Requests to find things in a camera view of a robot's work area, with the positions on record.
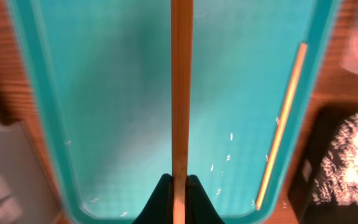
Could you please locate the pile of rice scraps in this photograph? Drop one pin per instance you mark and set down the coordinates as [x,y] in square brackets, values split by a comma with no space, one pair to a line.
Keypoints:
[339,181]

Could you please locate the teal plastic serving tray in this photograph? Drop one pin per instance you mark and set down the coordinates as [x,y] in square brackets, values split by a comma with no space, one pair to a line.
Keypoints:
[101,74]

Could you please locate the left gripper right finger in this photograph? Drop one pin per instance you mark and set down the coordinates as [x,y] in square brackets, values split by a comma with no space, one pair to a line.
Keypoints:
[198,207]

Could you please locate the black plastic tray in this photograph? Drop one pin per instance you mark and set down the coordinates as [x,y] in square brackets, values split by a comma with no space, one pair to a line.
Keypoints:
[300,193]

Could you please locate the grey plastic dishwasher rack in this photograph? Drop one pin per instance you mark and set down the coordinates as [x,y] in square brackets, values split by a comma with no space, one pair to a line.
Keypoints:
[25,193]

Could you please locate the wooden chopstick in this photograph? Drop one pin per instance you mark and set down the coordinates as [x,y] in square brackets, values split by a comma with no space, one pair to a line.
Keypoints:
[182,36]
[282,121]

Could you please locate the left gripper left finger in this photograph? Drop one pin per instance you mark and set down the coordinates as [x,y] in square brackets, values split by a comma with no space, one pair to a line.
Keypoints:
[159,207]

